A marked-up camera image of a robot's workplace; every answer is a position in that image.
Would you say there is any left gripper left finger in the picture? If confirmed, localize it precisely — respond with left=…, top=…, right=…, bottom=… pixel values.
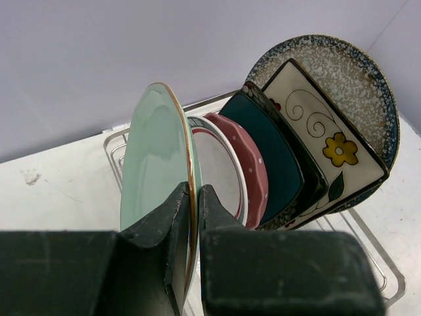
left=1, top=182, right=190, bottom=315

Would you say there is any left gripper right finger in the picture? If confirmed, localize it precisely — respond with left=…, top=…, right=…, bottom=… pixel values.
left=199, top=185, right=385, bottom=315

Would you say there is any teal square plate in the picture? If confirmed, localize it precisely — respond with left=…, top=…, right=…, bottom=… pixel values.
left=219, top=92, right=304, bottom=224

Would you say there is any pink dotted plate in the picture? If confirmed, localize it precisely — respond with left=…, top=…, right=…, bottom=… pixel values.
left=205, top=113, right=268, bottom=228

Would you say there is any black floral square plate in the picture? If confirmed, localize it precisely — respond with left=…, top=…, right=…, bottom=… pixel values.
left=241, top=81, right=328, bottom=230

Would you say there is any white plate green rim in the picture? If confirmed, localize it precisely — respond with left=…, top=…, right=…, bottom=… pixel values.
left=187, top=116, right=249, bottom=225

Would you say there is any mint green flower plate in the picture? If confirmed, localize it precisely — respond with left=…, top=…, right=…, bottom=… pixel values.
left=120, top=82, right=202, bottom=302

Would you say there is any wire dish rack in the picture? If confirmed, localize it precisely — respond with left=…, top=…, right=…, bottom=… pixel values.
left=102, top=91, right=407, bottom=316

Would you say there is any cream floral square plate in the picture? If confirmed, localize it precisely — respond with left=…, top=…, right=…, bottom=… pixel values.
left=262, top=58, right=389, bottom=229

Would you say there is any speckled round plate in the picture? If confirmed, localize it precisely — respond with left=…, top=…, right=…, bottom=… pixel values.
left=247, top=34, right=399, bottom=210

